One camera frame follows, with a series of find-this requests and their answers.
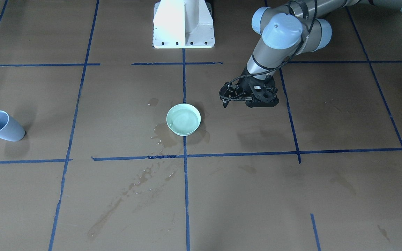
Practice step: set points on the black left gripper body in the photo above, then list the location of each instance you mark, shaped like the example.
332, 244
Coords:
245, 84

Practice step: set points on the mint green bowl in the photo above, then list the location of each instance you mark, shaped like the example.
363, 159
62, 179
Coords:
183, 119

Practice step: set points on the light blue cup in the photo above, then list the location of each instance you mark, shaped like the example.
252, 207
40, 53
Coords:
10, 129

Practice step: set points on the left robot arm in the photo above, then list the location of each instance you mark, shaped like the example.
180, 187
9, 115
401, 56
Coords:
286, 31

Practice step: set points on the white pedestal column base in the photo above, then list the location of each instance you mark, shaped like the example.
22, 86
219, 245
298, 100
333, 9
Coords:
183, 24

